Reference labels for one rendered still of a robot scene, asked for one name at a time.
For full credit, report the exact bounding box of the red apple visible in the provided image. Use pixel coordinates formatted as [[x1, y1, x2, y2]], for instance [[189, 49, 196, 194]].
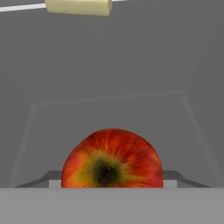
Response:
[[60, 128, 165, 189]]

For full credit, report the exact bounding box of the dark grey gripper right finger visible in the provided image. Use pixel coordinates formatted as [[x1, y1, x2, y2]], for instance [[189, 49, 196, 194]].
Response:
[[162, 170, 210, 189]]

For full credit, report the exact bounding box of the pale yellow block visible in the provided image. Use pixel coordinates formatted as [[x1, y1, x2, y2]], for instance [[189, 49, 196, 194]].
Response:
[[44, 0, 113, 18]]

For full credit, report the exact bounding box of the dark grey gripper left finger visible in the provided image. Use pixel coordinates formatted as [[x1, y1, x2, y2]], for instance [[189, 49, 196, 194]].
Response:
[[17, 170, 63, 189]]

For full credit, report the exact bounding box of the grey fridge interior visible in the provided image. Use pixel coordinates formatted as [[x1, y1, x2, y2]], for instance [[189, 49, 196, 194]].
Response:
[[0, 0, 224, 189]]

